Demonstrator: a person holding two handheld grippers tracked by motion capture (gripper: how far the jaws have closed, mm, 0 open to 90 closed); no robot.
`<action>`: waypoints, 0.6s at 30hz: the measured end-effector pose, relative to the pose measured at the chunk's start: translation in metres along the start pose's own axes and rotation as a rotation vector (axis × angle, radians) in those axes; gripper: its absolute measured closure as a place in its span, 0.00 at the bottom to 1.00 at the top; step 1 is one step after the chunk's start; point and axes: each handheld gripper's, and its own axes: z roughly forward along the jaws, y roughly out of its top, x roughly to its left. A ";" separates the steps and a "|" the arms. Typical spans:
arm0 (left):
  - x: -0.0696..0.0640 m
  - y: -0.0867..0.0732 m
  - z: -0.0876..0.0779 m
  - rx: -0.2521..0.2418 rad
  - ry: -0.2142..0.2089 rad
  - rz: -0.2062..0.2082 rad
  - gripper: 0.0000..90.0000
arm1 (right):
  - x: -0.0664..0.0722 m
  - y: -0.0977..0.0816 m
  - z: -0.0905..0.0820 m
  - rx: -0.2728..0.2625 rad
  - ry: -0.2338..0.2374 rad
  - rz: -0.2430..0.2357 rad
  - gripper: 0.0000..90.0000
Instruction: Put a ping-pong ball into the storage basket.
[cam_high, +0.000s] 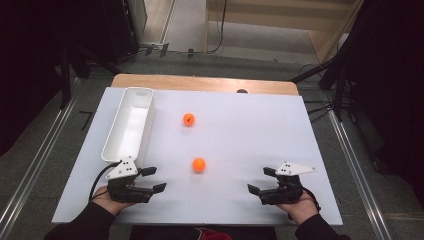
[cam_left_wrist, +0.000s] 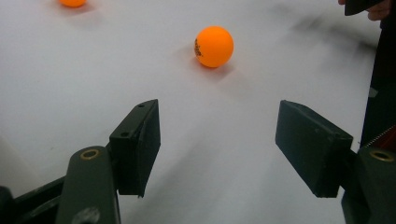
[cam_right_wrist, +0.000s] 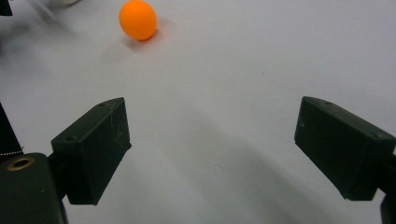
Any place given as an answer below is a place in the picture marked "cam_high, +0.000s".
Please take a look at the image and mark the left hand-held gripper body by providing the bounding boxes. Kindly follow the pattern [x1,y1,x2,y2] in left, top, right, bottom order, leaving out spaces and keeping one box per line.
[105,158,156,204]

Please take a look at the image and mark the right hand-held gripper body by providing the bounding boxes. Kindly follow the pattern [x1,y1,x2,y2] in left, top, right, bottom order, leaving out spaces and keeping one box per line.
[258,161,317,206]

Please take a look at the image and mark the plain orange ball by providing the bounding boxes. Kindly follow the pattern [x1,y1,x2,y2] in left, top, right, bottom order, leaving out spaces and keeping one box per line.
[192,157,207,174]

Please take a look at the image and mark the white plastic bin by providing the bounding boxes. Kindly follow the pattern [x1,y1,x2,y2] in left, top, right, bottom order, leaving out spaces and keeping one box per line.
[100,86,156,168]

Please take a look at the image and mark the orange ball with black mark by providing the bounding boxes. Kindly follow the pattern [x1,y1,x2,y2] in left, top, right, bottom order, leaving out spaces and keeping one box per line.
[182,112,196,127]

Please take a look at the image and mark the person's left hand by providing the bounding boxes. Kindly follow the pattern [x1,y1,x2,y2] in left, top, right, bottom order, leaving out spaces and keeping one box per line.
[91,185,136,216]

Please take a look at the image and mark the person's right hand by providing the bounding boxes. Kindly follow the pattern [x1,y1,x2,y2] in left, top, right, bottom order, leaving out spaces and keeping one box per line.
[276,189,320,225]

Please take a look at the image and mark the white table board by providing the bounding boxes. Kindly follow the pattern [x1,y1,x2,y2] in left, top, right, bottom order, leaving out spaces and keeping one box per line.
[51,87,344,227]

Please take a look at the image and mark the wooden table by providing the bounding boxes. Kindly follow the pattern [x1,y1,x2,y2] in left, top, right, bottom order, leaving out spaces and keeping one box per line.
[110,73,300,97]

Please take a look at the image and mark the black metal stand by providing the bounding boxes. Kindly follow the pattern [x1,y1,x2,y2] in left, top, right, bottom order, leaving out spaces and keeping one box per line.
[289,54,353,123]
[58,44,122,110]

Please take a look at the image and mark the dark cabinet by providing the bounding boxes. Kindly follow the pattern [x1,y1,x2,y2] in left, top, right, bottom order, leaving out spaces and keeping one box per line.
[99,0,142,65]

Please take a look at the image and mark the light wooden shelf unit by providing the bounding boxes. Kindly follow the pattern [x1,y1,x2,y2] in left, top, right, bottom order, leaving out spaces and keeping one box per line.
[204,0,365,65]

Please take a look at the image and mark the black curtain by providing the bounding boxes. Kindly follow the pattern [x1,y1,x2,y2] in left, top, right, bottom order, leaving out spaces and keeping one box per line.
[346,0,424,209]
[0,0,73,158]

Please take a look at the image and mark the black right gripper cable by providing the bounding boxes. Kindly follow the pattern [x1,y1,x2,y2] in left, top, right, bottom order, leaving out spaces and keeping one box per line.
[287,186,323,221]

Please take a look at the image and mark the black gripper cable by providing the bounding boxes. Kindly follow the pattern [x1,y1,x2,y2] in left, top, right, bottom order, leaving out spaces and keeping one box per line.
[88,161,122,203]
[287,186,323,221]

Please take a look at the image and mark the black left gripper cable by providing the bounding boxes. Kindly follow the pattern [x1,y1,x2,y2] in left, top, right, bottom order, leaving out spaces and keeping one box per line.
[88,161,122,203]

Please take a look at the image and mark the metal floor rail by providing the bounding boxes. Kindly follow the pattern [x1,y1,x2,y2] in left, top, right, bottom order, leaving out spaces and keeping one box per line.
[0,77,82,234]
[327,109,394,240]

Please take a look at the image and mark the black floor cables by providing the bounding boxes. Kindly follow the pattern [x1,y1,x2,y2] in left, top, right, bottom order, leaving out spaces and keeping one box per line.
[298,63,336,124]

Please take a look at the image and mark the thin black hanging cable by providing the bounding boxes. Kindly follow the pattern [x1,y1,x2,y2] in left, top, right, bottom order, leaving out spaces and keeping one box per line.
[203,0,229,55]

